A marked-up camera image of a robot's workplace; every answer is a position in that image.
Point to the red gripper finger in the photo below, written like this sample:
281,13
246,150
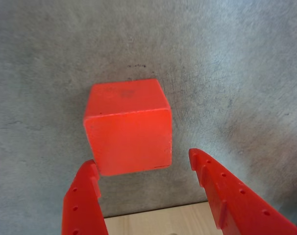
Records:
239,208
83,210

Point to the red wooden cube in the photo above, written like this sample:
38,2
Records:
129,137

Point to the wooden shape sorter box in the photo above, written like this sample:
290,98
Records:
151,222

